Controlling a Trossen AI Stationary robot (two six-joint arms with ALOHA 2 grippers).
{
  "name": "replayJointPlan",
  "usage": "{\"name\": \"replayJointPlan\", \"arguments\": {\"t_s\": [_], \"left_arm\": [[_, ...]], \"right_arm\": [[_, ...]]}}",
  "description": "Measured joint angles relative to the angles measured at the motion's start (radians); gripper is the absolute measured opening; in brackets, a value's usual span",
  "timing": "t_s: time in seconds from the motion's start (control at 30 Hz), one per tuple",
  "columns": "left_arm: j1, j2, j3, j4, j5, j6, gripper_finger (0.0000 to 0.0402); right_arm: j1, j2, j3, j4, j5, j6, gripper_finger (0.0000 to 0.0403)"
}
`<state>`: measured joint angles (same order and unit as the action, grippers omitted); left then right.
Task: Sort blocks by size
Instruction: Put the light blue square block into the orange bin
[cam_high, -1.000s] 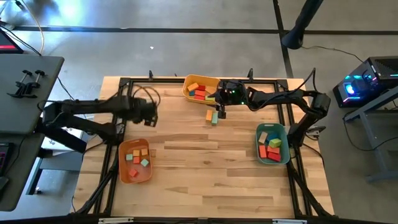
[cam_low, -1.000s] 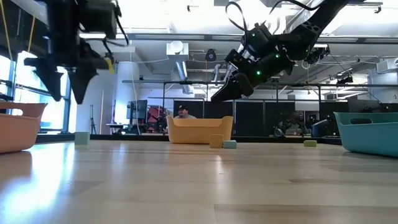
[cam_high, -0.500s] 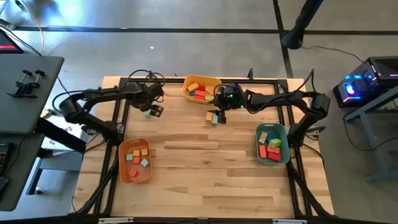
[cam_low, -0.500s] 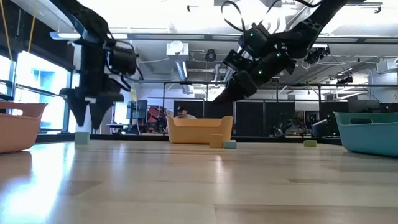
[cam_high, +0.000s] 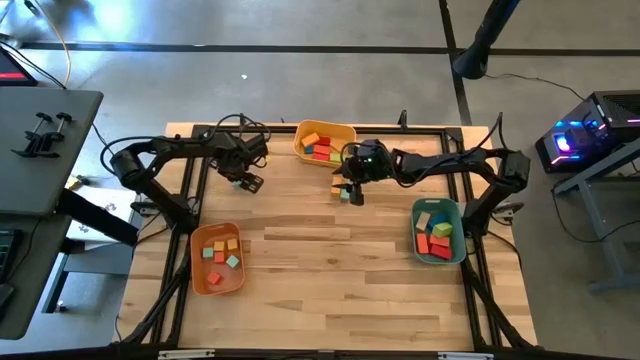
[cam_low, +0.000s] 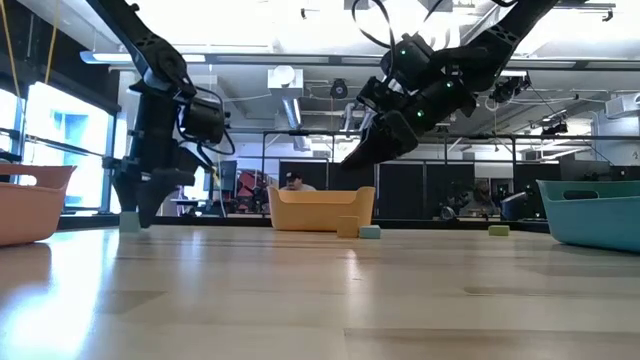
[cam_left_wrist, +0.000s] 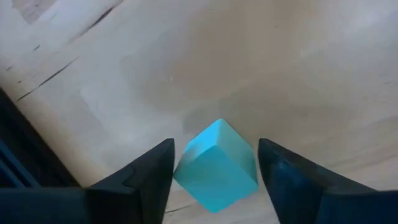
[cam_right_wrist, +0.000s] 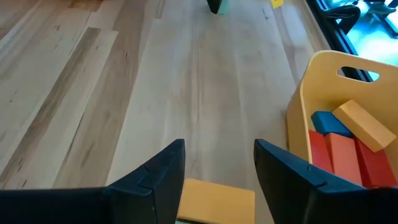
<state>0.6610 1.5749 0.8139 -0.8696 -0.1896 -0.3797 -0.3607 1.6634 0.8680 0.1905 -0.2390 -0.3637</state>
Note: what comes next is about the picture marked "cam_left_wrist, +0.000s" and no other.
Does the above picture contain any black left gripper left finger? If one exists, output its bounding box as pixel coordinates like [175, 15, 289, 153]
[0, 138, 175, 224]

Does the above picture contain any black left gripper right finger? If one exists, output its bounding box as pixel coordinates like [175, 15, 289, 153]
[257, 138, 398, 224]

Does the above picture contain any teal cube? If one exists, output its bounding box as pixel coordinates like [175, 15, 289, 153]
[172, 118, 259, 214]

